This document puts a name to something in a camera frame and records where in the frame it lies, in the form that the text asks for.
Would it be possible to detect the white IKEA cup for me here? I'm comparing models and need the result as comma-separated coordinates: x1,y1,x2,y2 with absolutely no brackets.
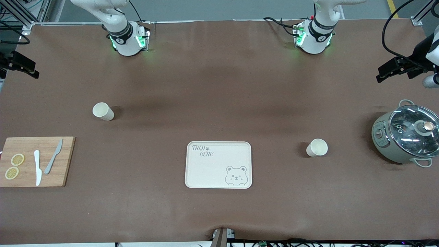
306,139,328,157
92,102,115,121

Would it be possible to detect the glass pot lid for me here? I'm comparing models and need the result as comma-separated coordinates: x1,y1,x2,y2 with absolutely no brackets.
389,105,439,158

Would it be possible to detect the grey-green electric cooking pot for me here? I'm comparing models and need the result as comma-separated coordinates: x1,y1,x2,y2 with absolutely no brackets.
371,99,439,168

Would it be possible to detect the wooden cutting board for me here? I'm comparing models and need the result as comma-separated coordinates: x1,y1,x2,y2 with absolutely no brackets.
0,137,75,188

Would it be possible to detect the grey plastic knife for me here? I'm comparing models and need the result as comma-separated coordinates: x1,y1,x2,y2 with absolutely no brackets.
44,139,63,175

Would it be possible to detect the white plastic knife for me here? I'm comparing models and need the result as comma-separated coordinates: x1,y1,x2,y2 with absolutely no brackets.
34,150,42,186

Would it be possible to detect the brown table mat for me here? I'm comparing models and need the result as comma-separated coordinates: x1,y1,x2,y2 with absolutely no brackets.
0,19,439,245

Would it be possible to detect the cream bear print tray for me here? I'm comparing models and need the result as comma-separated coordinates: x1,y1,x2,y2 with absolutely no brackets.
185,141,252,189

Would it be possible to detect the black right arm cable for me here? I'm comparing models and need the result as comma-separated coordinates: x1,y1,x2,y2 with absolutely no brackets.
0,21,31,45

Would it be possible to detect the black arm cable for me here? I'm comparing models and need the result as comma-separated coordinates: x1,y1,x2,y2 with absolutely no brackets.
382,0,439,61
0,21,31,45

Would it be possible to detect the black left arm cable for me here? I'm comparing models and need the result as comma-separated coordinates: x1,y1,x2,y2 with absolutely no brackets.
382,0,439,61

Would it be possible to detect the aluminium frame profile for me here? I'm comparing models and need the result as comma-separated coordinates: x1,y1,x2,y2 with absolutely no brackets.
0,0,52,28
411,0,439,26

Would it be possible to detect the black base cable bundle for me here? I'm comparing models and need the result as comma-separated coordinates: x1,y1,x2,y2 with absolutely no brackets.
263,16,299,37

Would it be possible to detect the black floor cable bundle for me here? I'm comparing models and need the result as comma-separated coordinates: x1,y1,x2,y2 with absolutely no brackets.
230,238,439,247

